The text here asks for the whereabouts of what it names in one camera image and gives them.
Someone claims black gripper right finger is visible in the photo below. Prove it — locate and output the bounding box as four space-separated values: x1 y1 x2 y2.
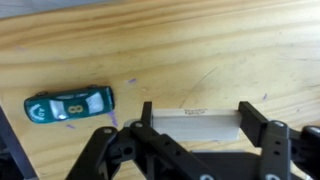
239 100 320 180

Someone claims light wooden block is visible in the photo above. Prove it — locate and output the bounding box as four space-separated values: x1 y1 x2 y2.
150 108 242 143

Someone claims green toy car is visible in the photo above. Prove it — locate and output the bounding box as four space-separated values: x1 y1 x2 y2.
23 85 116 125

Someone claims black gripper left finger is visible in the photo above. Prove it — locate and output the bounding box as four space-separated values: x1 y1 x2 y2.
64 101 221 180

